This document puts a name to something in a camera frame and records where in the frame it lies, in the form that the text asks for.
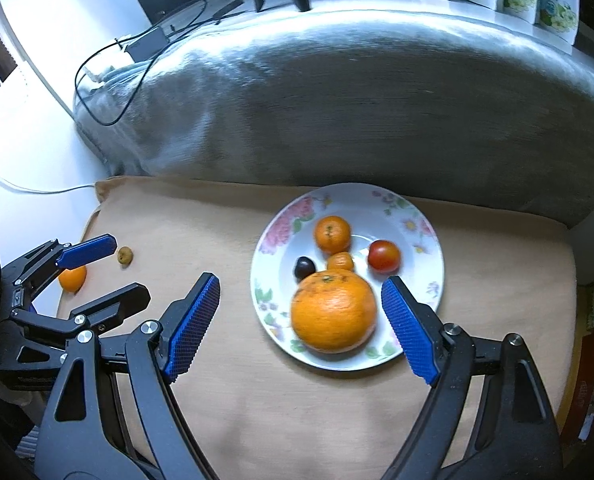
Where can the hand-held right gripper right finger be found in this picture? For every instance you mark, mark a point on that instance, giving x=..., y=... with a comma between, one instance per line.
x=409, y=332

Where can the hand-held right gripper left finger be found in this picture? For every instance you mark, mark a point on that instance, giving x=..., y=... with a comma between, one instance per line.
x=192, y=330

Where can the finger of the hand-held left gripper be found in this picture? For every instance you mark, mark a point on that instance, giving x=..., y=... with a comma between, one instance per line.
x=122, y=300
x=89, y=250

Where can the large smooth orange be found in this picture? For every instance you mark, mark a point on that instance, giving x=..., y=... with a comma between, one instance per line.
x=72, y=280

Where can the brown longan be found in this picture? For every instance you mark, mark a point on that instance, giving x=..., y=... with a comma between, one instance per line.
x=125, y=256

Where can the floral white plate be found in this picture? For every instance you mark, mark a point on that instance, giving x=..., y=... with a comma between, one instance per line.
x=417, y=270

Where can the large spotted orange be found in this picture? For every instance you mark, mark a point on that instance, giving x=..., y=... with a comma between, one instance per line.
x=333, y=312

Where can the red cherry tomato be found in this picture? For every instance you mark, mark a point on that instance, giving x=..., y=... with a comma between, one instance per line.
x=384, y=256

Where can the tiny orange kumquat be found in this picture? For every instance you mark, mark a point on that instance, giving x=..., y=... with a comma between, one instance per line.
x=341, y=262

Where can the dark purple plum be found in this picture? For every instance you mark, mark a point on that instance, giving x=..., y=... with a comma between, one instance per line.
x=304, y=268

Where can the small mandarin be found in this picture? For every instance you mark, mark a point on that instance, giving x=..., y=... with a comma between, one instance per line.
x=333, y=234

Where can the tan cloth mat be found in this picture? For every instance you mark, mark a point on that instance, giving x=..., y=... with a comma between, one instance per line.
x=302, y=420

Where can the red packet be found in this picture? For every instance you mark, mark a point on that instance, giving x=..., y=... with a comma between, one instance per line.
x=592, y=385

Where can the grey fleece blanket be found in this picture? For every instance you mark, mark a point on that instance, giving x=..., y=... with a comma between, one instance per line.
x=352, y=110

